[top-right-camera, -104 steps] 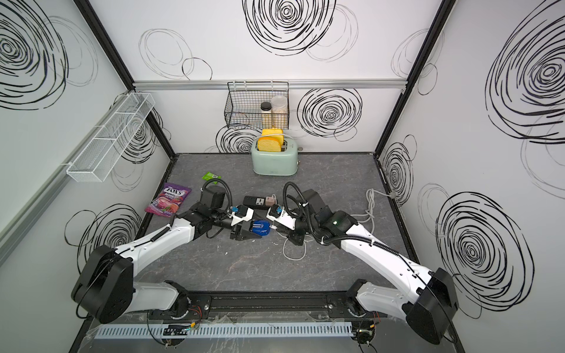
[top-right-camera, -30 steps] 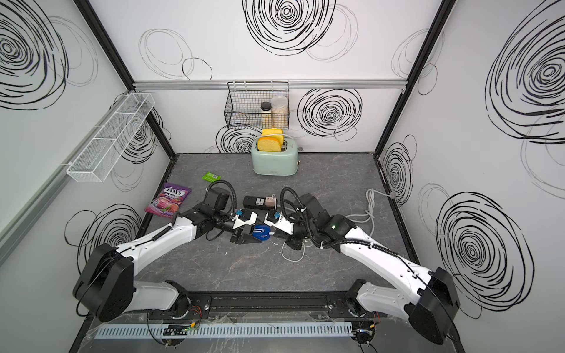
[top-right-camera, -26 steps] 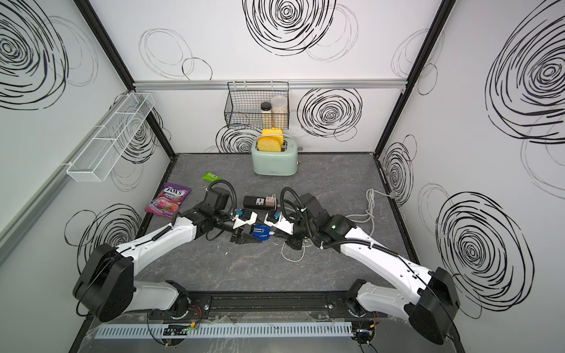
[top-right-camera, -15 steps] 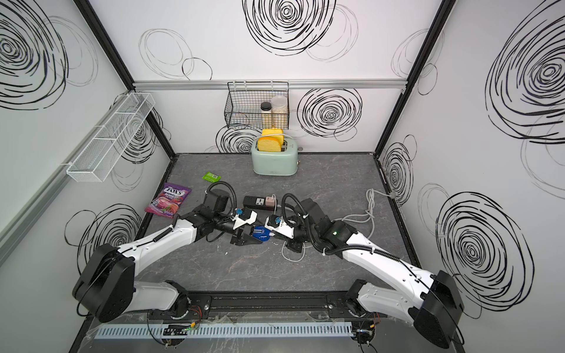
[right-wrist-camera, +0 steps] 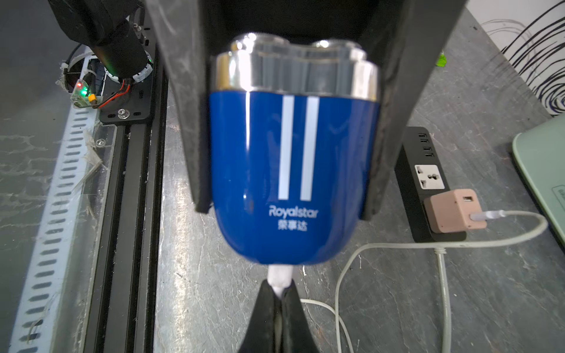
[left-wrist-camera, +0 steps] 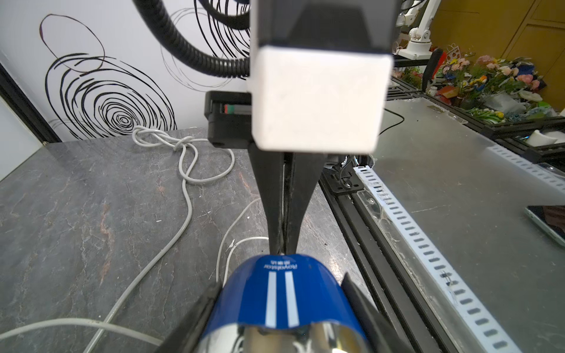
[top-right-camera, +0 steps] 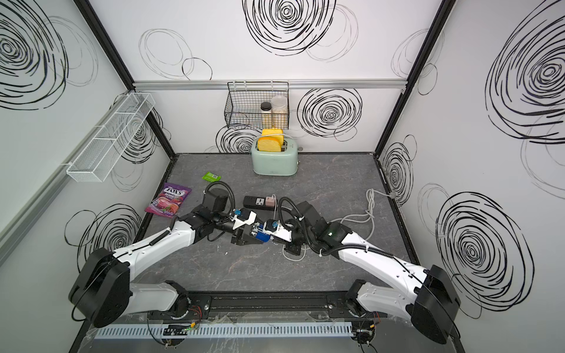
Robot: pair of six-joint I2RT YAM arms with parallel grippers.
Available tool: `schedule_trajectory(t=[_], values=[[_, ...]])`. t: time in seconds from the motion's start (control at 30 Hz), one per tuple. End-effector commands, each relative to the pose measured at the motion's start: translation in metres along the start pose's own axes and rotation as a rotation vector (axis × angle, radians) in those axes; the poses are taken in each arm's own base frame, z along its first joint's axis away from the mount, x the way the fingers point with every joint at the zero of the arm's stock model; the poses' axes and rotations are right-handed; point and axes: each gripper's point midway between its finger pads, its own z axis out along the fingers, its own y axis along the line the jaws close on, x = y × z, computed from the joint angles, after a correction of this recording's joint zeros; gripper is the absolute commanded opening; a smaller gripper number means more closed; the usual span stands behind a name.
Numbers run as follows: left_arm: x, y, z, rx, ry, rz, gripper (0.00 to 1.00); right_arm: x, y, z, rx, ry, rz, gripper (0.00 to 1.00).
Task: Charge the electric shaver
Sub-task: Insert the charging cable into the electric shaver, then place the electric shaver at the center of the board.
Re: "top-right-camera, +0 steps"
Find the green candy packet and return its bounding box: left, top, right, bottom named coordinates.
left=202, top=172, right=222, bottom=182

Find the yellow sponge toast front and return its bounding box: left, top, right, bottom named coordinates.
left=257, top=135, right=284, bottom=153

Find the yellow sponge toast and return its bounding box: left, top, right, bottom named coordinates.
left=261, top=129, right=284, bottom=138
left=257, top=135, right=284, bottom=153

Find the white lid plastic jar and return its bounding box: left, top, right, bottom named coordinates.
left=271, top=95, right=288, bottom=129

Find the black power strip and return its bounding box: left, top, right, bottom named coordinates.
left=243, top=196, right=275, bottom=211

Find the black lid spice jar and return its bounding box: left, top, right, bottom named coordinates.
left=260, top=101, right=273, bottom=129

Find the purple candy bag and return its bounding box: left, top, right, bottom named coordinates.
left=145, top=182, right=192, bottom=218

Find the mint green toaster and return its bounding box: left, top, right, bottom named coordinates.
left=251, top=134, right=299, bottom=177

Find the yellow sponge toast back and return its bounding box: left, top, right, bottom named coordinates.
left=261, top=129, right=284, bottom=138

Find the white power strip cord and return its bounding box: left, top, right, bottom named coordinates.
left=328, top=188, right=397, bottom=241

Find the grey slotted cable duct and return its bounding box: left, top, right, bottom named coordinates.
left=94, top=322, right=353, bottom=341

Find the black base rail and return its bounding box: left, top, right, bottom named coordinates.
left=85, top=290, right=442, bottom=321

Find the white wire shelf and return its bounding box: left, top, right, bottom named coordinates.
left=66, top=92, right=154, bottom=182

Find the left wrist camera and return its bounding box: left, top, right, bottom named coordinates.
left=231, top=208, right=257, bottom=229

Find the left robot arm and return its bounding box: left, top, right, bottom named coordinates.
left=69, top=182, right=257, bottom=328

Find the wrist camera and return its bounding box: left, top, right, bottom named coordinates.
left=231, top=208, right=257, bottom=229
left=263, top=219, right=292, bottom=243

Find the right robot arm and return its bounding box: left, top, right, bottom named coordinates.
left=277, top=197, right=461, bottom=344

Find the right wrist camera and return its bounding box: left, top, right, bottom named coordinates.
left=263, top=219, right=292, bottom=243

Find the black wire basket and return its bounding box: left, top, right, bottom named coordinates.
left=224, top=81, right=290, bottom=129

